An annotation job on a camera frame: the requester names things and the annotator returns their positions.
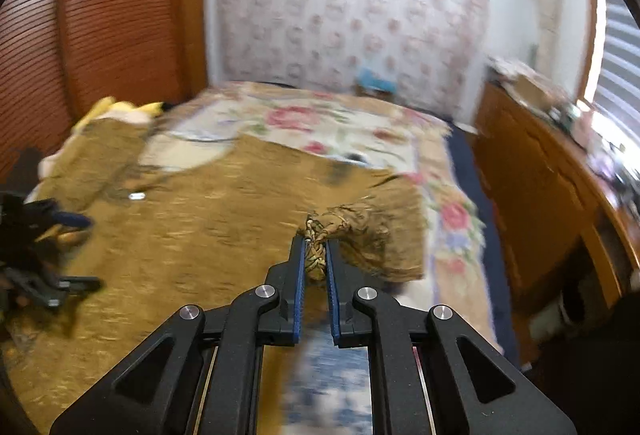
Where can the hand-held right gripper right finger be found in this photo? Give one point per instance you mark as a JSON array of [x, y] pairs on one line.
[[331, 285]]

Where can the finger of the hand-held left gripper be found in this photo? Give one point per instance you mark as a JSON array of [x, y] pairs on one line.
[[75, 285], [70, 218]]

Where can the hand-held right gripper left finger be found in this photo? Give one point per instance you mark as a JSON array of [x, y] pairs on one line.
[[301, 285]]

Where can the golden brocade cloth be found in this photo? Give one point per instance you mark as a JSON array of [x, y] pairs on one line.
[[200, 225]]

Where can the blue and white floral sheet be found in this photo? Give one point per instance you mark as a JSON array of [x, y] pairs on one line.
[[320, 390]]

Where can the navy bed sheet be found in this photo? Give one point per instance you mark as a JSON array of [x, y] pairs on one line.
[[485, 225]]

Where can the cream floral blanket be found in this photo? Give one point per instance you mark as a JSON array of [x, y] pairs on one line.
[[310, 115]]

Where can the wooden louvred wardrobe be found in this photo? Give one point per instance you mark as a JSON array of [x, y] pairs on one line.
[[115, 15]]

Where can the light blue box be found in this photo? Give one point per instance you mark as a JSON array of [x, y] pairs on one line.
[[375, 79]]

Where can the wooden cabinet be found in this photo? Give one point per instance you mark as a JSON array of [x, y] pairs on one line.
[[530, 175]]

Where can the white round container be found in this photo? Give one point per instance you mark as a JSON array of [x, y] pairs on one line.
[[557, 312]]

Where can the cabinet top clutter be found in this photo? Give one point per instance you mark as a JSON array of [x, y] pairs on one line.
[[560, 100]]

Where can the window blind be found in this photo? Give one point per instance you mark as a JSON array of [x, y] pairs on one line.
[[622, 55]]

